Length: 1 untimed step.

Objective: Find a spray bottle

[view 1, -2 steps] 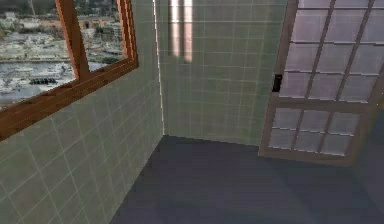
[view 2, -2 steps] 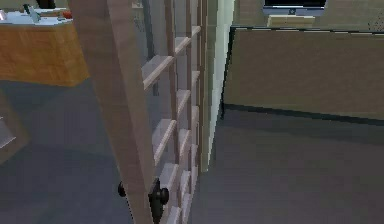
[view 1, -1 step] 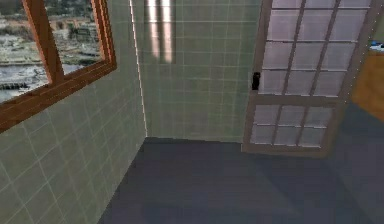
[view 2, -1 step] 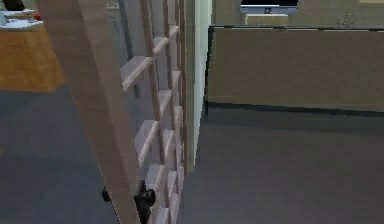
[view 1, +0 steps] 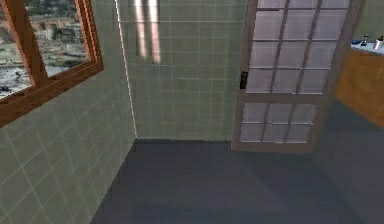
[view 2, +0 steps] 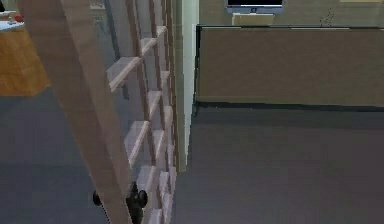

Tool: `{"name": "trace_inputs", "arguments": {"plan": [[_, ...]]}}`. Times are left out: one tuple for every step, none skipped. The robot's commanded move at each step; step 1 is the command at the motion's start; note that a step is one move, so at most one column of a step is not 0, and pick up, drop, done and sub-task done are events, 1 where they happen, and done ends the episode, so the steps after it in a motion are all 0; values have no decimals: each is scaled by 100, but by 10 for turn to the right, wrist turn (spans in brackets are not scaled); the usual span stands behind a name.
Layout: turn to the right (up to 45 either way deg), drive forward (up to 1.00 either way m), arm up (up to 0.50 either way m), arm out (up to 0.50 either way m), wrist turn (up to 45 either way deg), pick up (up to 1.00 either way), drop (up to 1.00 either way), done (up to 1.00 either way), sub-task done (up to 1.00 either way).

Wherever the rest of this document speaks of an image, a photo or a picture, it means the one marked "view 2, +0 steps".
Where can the black round door knob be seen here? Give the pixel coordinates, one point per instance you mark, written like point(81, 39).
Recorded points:
point(96, 198)
point(137, 200)

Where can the beige television stand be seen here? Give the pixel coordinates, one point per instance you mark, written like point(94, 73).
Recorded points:
point(252, 19)

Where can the brown panelled room door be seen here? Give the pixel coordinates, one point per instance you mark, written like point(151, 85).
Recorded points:
point(83, 83)

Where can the black television set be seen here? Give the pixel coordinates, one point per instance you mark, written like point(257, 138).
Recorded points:
point(254, 4)

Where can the orange wooden table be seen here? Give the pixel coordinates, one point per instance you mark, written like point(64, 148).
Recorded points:
point(18, 60)

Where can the red round object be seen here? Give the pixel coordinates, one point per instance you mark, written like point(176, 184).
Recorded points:
point(18, 17)

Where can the white plate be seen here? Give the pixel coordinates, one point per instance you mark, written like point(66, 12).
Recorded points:
point(7, 25)

